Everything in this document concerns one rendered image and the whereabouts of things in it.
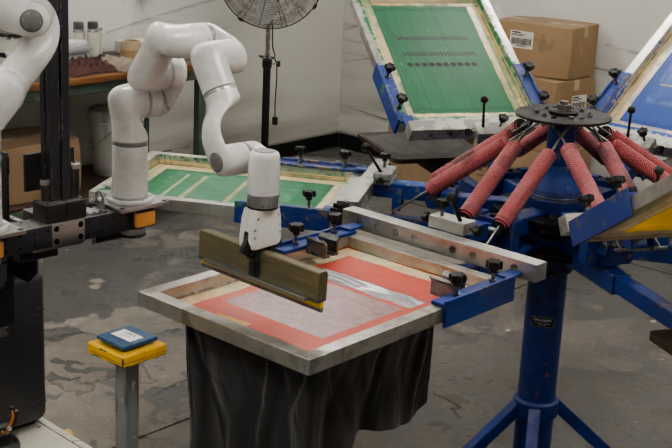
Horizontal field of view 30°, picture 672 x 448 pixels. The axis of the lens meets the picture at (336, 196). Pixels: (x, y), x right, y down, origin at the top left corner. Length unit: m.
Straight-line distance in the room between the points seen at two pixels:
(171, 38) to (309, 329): 0.78
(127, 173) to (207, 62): 0.48
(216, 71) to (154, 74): 0.27
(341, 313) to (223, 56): 0.70
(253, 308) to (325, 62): 5.74
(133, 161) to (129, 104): 0.15
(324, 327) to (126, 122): 0.76
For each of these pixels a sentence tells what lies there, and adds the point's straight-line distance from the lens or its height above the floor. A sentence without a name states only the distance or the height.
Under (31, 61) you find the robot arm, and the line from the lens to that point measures 3.03.
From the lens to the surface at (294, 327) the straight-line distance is 3.04.
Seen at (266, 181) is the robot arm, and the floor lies 1.32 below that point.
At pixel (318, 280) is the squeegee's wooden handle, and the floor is 1.12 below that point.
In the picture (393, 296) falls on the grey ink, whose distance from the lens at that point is 3.26.
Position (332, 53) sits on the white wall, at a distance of 8.83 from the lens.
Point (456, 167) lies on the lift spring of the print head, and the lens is 3.94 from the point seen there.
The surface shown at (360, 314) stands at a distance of 3.14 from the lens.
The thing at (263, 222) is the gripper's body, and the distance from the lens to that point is 2.94.
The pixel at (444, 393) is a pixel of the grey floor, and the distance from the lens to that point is 5.07.
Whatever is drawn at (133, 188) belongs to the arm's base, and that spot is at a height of 1.18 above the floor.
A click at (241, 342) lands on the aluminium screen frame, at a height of 0.97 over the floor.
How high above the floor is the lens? 2.07
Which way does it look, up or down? 16 degrees down
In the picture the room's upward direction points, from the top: 3 degrees clockwise
